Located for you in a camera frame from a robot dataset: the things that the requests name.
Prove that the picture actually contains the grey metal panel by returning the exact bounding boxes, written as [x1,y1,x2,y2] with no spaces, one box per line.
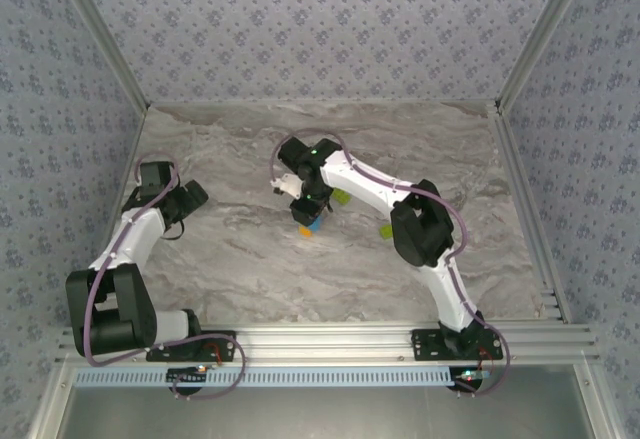
[54,386,596,439]

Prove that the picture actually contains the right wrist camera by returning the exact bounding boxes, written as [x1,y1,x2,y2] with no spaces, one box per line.
[271,173,303,197]

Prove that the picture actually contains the long aluminium frame rail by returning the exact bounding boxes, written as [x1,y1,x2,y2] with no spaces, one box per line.
[54,323,601,365]

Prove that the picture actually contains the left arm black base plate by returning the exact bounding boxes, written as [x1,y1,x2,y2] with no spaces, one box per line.
[145,330,237,363]

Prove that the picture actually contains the slotted white cable duct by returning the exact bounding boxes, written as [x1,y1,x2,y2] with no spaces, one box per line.
[73,366,464,389]

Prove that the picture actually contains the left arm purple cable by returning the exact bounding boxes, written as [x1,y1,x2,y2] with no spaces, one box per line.
[82,158,247,401]

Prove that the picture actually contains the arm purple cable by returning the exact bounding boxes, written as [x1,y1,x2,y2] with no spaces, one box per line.
[82,158,247,401]
[269,129,514,399]

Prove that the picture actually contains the aluminium frame post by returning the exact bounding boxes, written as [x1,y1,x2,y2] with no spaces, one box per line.
[493,0,600,110]
[48,0,152,110]

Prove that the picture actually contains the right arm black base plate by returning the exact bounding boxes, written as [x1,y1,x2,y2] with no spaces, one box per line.
[409,328,504,363]

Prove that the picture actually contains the aluminium side rail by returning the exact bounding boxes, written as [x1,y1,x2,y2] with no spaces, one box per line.
[492,101,574,324]

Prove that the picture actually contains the aluminium frame leg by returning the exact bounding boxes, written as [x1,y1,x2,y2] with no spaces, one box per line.
[574,363,619,439]
[29,363,76,439]

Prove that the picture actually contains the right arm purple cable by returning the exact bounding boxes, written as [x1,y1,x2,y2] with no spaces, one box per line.
[269,129,514,399]

